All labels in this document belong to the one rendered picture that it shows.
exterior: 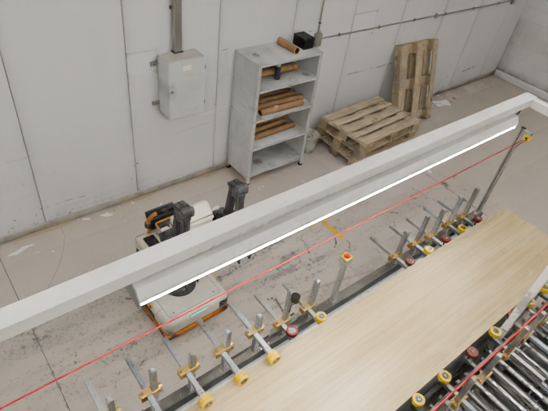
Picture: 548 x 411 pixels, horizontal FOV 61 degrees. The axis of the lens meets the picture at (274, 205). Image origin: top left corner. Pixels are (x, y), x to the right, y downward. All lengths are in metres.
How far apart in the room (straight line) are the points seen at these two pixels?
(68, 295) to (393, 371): 2.34
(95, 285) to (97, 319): 3.00
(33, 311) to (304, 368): 2.04
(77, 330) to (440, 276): 3.06
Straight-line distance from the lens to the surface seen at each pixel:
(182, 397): 3.25
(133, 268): 1.53
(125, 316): 4.47
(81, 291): 1.50
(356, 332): 3.42
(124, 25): 4.57
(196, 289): 4.25
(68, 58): 4.50
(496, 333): 3.86
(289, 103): 5.57
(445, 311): 3.79
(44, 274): 4.93
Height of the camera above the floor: 3.61
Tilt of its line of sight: 41 degrees down
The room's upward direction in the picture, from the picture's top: 9 degrees clockwise
